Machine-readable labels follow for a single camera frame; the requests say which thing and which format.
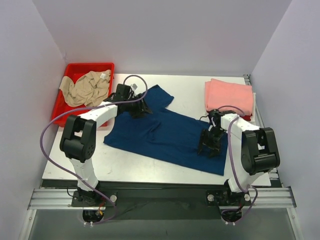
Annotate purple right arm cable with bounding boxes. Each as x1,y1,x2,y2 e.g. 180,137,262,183
216,105,259,224

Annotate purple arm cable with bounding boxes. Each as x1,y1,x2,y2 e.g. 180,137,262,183
39,74,148,224
216,105,259,224

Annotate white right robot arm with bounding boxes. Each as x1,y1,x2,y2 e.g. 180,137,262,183
197,109,280,204

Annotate aluminium frame rail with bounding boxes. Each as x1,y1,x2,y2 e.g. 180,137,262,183
27,73,301,240

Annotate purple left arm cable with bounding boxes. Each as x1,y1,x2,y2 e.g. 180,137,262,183
39,74,148,224

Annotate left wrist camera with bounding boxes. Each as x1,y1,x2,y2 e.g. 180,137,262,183
115,83,138,101

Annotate beige t-shirt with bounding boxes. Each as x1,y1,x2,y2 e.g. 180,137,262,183
59,70,112,108

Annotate red plastic bin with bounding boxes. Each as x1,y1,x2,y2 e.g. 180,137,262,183
51,62,115,128

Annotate folded red t-shirt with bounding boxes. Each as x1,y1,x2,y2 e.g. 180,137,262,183
241,114,254,122

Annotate blue t-shirt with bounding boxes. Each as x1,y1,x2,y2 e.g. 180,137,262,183
103,85,228,176

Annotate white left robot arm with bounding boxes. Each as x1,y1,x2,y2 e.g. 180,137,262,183
59,84,152,206

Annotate folded pink t-shirt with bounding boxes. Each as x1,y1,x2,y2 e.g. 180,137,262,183
204,78,254,116

